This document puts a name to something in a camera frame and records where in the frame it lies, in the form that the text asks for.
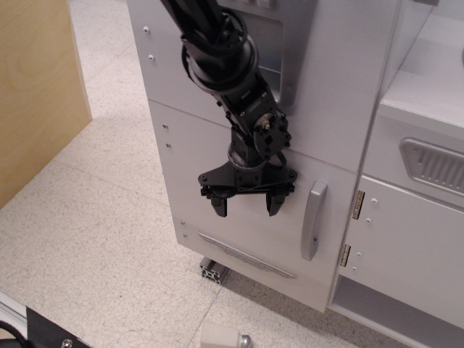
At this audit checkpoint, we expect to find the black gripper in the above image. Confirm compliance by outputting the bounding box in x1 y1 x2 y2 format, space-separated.
198 162 298 218

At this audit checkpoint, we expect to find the white low fridge door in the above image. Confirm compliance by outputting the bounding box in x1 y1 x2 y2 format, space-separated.
149 101 356 311

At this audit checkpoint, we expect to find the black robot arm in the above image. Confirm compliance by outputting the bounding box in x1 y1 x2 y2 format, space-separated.
162 1 297 217

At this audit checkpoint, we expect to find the white toy fridge cabinet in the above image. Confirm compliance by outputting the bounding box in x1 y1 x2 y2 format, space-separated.
125 0 403 313

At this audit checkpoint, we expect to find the aluminium extrusion foot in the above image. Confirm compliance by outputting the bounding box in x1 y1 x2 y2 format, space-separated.
199 257 231 285

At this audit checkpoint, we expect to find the upper brass hinge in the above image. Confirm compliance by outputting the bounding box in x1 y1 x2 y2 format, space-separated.
352 190 365 220

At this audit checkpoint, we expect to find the brass hinge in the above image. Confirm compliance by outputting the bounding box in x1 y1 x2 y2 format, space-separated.
352 190 365 220
340 244 351 267

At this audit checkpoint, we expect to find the lower brass hinge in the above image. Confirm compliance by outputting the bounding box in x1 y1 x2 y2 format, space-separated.
340 244 351 267

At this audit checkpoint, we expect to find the white block with knob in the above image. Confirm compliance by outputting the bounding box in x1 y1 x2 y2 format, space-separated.
200 322 253 348

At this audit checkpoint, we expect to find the white oven cabinet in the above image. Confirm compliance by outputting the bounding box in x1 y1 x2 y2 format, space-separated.
331 1 463 347

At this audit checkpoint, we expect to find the grey ice dispenser recess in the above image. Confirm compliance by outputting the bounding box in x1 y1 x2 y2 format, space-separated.
219 1 317 109

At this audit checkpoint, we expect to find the grey oven vent panel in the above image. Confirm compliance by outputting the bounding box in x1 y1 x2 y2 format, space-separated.
398 138 463 208

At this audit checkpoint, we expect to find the plywood panel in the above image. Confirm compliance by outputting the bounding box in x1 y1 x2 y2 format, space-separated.
1 1 91 206

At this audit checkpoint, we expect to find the grey fridge door handle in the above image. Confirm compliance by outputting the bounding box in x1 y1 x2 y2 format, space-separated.
300 181 328 261

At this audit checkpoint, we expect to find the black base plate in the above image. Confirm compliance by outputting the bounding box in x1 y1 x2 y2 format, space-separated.
26 307 90 348

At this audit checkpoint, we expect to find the black cable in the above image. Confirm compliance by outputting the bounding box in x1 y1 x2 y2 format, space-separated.
0 318 32 348

